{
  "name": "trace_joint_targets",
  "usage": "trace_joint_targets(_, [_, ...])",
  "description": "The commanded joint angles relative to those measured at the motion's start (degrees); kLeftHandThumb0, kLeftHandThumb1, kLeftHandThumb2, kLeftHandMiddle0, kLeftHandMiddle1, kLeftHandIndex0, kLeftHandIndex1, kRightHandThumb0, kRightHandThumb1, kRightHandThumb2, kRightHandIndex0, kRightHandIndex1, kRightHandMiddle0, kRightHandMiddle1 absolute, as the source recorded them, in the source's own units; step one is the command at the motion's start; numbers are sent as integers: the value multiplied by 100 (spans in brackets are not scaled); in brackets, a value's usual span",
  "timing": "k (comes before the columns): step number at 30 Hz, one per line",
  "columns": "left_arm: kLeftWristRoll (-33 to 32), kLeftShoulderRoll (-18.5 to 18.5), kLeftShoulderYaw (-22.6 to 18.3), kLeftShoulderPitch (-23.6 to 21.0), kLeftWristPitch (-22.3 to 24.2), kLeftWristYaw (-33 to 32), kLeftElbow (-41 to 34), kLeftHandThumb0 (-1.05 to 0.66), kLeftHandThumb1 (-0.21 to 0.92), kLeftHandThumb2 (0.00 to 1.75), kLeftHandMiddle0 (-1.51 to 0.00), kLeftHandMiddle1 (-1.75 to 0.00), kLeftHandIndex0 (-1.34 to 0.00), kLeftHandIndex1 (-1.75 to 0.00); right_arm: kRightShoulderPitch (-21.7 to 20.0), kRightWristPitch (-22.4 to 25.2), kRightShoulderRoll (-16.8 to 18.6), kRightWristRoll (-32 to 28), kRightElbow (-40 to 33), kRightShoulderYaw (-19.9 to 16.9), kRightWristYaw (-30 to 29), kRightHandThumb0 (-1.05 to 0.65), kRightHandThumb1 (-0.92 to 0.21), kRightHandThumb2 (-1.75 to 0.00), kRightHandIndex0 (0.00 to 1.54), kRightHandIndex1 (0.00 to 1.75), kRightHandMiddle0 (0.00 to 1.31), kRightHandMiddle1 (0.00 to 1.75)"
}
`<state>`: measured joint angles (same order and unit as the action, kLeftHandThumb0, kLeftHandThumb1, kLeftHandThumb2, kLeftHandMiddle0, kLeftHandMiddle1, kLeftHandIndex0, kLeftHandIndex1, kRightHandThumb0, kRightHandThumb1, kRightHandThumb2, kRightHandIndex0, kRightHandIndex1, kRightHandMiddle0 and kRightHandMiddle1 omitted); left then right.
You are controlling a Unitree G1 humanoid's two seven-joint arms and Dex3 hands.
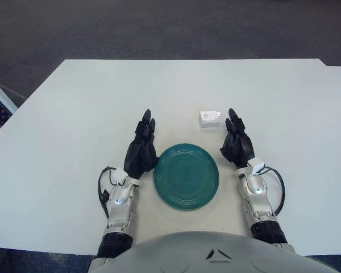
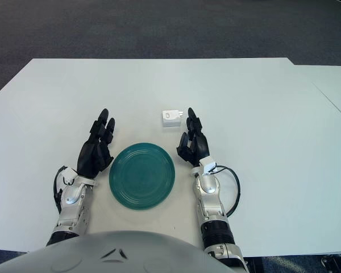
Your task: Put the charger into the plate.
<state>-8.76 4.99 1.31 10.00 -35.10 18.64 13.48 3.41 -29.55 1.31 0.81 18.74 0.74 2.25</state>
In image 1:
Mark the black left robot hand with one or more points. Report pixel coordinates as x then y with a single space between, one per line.
139 153

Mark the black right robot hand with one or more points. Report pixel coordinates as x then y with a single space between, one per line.
238 148

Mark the white charger block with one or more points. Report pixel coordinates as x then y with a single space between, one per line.
208 120

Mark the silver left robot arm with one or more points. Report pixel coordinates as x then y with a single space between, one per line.
120 204

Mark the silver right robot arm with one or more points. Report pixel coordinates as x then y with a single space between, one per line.
257 199

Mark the round green plate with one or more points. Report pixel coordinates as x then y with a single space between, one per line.
186 177

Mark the grey robot torso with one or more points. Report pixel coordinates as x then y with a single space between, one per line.
187 253

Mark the white board frame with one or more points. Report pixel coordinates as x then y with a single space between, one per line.
1 94

